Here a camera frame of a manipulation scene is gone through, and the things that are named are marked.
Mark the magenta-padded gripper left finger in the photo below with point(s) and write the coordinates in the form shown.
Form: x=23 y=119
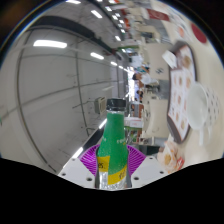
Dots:
x=89 y=159

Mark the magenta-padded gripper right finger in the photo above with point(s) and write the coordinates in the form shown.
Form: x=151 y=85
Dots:
x=136 y=159

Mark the green drink bottle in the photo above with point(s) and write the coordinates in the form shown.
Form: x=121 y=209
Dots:
x=113 y=146

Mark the crumpled food wrapper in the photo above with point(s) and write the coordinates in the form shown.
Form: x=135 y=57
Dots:
x=170 y=156

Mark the beige chairs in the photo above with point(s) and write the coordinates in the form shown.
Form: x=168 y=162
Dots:
x=156 y=115

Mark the ceiling air conditioner unit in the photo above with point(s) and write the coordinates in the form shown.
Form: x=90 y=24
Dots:
x=100 y=106

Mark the person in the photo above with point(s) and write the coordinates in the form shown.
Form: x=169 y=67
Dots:
x=145 y=79

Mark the white dotted cup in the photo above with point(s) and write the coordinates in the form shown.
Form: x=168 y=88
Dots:
x=198 y=106

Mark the white napkin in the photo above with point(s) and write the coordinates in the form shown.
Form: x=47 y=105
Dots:
x=170 y=59

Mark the ceiling lights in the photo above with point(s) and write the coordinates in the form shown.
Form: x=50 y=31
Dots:
x=50 y=43

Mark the printed flyers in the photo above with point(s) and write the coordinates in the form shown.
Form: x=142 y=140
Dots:
x=182 y=31

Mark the flat round red coaster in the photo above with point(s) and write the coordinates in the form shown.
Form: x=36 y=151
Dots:
x=199 y=32

